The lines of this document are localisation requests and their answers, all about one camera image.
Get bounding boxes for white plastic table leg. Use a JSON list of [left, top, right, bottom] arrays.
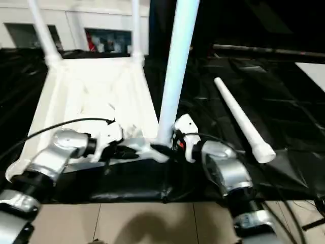
[[156, 0, 201, 149], [27, 0, 64, 68], [131, 0, 145, 64], [213, 77, 277, 164]]

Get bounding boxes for white plastic table top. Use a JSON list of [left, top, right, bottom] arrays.
[[5, 54, 170, 184]]

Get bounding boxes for black plastic table mat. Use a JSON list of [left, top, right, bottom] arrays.
[[0, 47, 325, 204]]

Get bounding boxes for long dark metal rod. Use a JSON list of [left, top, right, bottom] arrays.
[[213, 44, 325, 58]]

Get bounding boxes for large black backdrop sheet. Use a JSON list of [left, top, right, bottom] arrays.
[[148, 0, 325, 55]]

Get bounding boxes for white glass-door cabinet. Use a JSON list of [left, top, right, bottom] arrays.
[[0, 0, 150, 55]]

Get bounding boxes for white flat board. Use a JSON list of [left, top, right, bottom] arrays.
[[294, 62, 325, 89]]

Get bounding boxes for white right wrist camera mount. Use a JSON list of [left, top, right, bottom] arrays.
[[172, 113, 201, 163]]

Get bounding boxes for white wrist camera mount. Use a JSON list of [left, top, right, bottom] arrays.
[[172, 113, 201, 163], [90, 121, 125, 163]]

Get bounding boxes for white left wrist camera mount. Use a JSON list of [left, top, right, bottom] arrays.
[[90, 121, 125, 163]]

